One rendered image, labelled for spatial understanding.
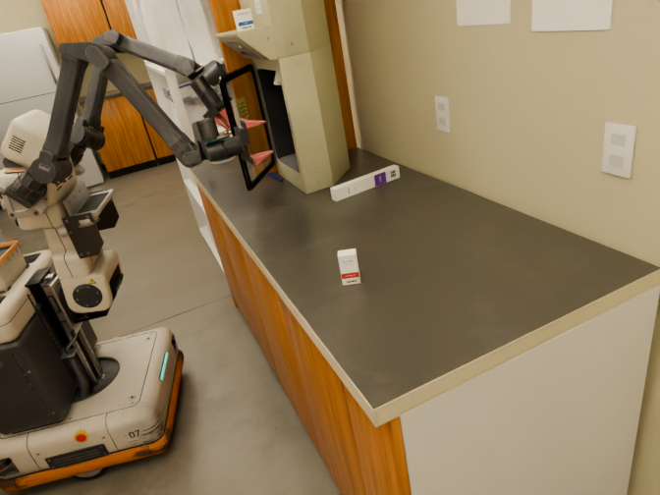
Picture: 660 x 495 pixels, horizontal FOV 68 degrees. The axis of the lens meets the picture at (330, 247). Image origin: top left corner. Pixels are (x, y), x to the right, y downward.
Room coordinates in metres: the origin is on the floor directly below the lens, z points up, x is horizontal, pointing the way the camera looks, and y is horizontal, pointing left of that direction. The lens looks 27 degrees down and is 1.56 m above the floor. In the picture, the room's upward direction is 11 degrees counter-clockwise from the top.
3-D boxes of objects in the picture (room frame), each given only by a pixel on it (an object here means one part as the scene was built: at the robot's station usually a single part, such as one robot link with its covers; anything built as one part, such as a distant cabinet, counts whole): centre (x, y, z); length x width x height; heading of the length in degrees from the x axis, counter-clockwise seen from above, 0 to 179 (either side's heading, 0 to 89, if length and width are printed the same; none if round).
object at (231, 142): (1.52, 0.23, 1.20); 0.07 x 0.07 x 0.10; 20
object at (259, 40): (1.81, 0.15, 1.46); 0.32 x 0.12 x 0.10; 19
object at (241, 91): (1.82, 0.20, 1.19); 0.30 x 0.01 x 0.40; 163
